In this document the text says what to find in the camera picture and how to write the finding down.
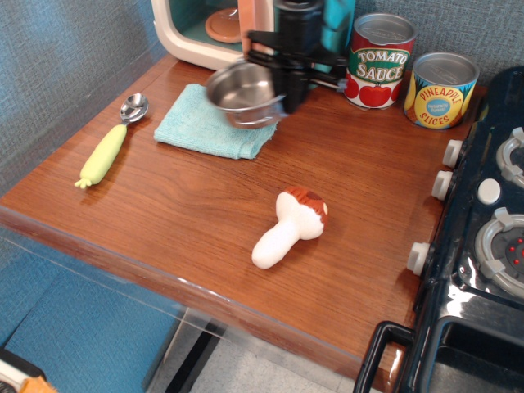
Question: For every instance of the orange fuzzy object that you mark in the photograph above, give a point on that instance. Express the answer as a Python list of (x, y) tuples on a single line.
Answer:
[(37, 385)]

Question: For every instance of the tomato sauce can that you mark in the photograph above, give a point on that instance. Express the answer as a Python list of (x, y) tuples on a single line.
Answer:
[(380, 48)]

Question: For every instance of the plush toy mushroom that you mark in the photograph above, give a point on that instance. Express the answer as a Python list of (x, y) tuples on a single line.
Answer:
[(302, 215)]

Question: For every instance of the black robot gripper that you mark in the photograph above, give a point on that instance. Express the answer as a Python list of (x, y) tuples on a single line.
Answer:
[(306, 47)]

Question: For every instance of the pineapple slices can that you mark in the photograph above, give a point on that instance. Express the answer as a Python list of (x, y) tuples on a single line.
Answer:
[(440, 89)]

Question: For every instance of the black toy stove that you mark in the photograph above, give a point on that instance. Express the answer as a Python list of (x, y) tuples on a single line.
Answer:
[(468, 331)]

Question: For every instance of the orange microwave turntable plate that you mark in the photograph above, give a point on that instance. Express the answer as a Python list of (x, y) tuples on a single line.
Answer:
[(224, 26)]

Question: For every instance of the spoon with green handle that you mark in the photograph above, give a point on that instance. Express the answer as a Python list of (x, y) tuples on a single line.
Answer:
[(98, 164)]

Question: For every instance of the teal folded cloth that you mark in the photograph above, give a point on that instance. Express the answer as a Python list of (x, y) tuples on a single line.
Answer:
[(194, 124)]

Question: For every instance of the teal toy microwave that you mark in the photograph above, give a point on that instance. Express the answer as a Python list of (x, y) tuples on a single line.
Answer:
[(180, 27)]

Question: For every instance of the small stainless steel pot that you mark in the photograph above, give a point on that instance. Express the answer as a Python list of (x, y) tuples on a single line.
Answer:
[(245, 94)]

